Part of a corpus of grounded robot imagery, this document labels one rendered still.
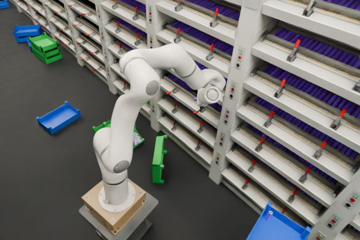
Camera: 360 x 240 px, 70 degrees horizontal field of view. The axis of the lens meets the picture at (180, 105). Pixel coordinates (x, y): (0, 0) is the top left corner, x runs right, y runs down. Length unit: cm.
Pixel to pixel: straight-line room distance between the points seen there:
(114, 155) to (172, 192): 92
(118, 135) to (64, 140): 134
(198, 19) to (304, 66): 60
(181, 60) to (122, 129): 36
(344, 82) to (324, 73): 8
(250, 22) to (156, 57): 46
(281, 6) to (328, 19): 18
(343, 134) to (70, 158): 183
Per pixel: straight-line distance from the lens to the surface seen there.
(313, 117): 126
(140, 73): 93
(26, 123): 267
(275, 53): 122
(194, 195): 194
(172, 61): 101
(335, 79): 116
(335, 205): 148
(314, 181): 152
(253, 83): 134
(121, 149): 111
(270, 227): 138
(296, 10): 114
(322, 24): 109
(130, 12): 203
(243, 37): 127
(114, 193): 137
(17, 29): 422
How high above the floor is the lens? 166
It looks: 40 degrees down
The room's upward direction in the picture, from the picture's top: 3 degrees clockwise
